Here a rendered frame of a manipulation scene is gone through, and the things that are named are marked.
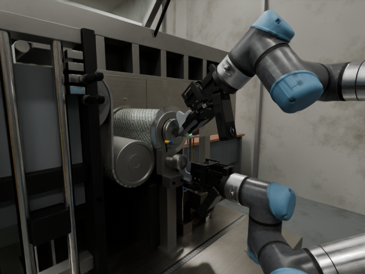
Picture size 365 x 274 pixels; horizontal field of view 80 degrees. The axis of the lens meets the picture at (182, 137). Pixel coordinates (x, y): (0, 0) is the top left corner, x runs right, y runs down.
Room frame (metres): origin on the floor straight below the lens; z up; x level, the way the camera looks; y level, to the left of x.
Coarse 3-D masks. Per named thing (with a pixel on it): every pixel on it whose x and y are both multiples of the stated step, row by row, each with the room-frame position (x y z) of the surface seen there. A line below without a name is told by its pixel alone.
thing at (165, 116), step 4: (168, 112) 0.62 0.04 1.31; (172, 112) 0.63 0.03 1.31; (164, 116) 0.61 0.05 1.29; (168, 116) 0.62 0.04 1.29; (172, 116) 0.63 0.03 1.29; (176, 116) 0.64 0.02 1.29; (160, 120) 0.60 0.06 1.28; (164, 120) 0.61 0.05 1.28; (160, 124) 0.60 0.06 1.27; (156, 128) 0.59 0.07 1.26; (160, 128) 0.60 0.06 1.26; (156, 132) 0.59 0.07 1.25; (160, 132) 0.60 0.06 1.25; (156, 136) 0.59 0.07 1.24; (160, 136) 0.60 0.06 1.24; (160, 140) 0.60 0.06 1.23; (160, 144) 0.60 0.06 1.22; (164, 144) 0.61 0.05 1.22; (168, 144) 0.62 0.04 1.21; (176, 144) 0.64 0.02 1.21; (180, 144) 0.66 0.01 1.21
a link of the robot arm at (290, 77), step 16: (272, 48) 0.41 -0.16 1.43; (288, 48) 0.41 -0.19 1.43; (256, 64) 0.43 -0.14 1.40; (272, 64) 0.40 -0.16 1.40; (288, 64) 0.38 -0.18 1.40; (304, 64) 0.39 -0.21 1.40; (320, 64) 0.43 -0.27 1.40; (272, 80) 0.40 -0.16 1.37; (288, 80) 0.37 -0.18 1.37; (304, 80) 0.36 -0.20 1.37; (320, 80) 0.40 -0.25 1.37; (272, 96) 0.41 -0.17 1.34; (288, 96) 0.37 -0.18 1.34; (304, 96) 0.36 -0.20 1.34; (288, 112) 0.39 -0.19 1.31
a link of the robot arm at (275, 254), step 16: (336, 240) 0.37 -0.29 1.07; (352, 240) 0.36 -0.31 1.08; (272, 256) 0.38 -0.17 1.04; (288, 256) 0.36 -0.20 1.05; (304, 256) 0.35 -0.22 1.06; (320, 256) 0.35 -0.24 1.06; (336, 256) 0.34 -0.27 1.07; (352, 256) 0.33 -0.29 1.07; (272, 272) 0.35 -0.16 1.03; (288, 272) 0.33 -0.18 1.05; (304, 272) 0.33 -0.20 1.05; (320, 272) 0.33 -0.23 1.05; (336, 272) 0.32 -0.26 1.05; (352, 272) 0.32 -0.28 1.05
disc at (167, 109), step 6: (162, 108) 0.61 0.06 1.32; (168, 108) 0.63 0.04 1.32; (174, 108) 0.64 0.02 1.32; (156, 114) 0.60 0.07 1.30; (162, 114) 0.61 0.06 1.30; (156, 120) 0.59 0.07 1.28; (150, 126) 0.58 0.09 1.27; (150, 132) 0.58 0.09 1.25; (150, 138) 0.58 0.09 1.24; (186, 138) 0.68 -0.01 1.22; (156, 144) 0.59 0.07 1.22
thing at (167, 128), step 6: (168, 120) 0.61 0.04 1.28; (174, 120) 0.62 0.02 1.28; (162, 126) 0.61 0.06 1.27; (168, 126) 0.60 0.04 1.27; (174, 126) 0.62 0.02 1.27; (162, 132) 0.60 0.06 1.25; (168, 132) 0.60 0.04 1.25; (174, 132) 0.61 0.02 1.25; (162, 138) 0.61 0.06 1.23; (168, 138) 0.60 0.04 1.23; (174, 138) 0.61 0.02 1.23; (180, 138) 0.63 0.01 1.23; (174, 144) 0.62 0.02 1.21
